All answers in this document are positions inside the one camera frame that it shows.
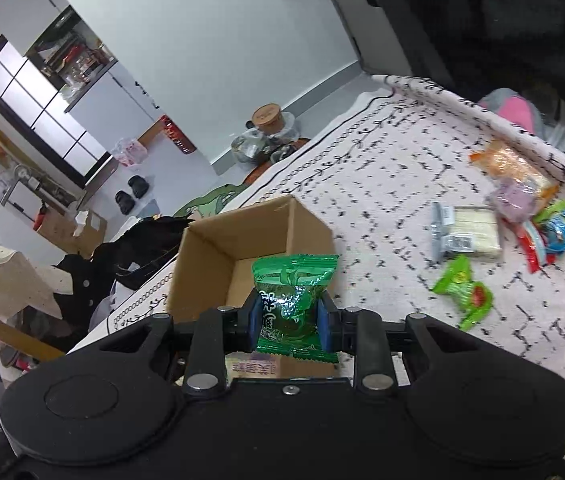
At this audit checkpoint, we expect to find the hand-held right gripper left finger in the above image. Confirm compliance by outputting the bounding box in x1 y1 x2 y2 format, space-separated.
97 290 264 396

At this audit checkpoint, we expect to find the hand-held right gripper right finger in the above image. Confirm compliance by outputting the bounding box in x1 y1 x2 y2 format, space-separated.
317 290 479 393

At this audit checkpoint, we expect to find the pink snack packet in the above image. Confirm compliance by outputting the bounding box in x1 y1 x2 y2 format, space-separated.
226 351 283 377

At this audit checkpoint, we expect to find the dark green snack packet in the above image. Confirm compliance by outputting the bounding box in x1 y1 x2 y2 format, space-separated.
252 254 340 363

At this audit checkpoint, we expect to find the brown cardboard box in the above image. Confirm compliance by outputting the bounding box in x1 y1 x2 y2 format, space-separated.
164 195 341 378

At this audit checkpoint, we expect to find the green red-spot snack packet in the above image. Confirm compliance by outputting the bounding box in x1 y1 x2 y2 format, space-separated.
431 255 495 332

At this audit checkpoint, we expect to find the clear wafer packet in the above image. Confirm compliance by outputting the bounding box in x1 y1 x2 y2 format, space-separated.
431 202 503 262

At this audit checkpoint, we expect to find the red striped snack packet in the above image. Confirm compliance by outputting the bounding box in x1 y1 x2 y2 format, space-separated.
513 217 556 274

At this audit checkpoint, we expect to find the small purple snack packet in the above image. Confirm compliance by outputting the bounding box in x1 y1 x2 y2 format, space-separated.
487 180 538 221

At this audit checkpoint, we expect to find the orange cracker packet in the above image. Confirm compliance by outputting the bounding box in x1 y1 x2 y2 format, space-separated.
469 140 561 198

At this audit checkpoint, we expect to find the blue snack packet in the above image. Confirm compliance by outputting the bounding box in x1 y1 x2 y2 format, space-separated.
540 212 565 255

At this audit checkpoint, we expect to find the green cartoon rug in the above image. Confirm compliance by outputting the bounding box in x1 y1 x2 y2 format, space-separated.
175 181 249 219

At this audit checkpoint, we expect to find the black clothes pile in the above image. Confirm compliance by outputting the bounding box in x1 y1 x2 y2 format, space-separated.
54 216 196 353

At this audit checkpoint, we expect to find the orange rug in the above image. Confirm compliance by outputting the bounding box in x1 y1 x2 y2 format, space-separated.
245 136 316 188

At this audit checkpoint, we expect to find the white patterned tablecloth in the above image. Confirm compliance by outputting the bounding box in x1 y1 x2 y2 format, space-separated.
65 74 565 471

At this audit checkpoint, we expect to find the clear plastic bag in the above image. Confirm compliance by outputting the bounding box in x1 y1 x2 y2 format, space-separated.
230 129 269 164

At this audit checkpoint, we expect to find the wooden lid container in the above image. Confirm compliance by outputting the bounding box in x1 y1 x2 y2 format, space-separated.
251 103 287 136

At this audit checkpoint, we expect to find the pink bottle pack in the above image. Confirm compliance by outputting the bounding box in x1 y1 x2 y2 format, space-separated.
114 137 146 167

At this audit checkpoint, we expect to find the floor cardboard box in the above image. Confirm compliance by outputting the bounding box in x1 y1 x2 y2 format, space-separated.
36 207 108 257

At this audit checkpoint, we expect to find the cream cloth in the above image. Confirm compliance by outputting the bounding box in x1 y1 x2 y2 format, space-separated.
0 244 77 320

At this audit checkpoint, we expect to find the white cabinet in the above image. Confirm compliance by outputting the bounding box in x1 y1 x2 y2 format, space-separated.
67 70 166 127

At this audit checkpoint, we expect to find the dark framed glass door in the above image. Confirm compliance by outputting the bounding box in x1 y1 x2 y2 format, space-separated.
0 35 113 188

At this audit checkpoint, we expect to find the grey door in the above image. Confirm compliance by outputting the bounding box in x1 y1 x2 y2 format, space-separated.
313 0 416 77

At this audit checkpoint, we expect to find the kitchen shelf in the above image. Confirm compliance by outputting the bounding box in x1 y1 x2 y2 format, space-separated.
25 5 118 111

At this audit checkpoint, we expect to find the black chair with clothes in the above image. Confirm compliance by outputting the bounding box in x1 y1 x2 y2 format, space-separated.
353 0 565 116

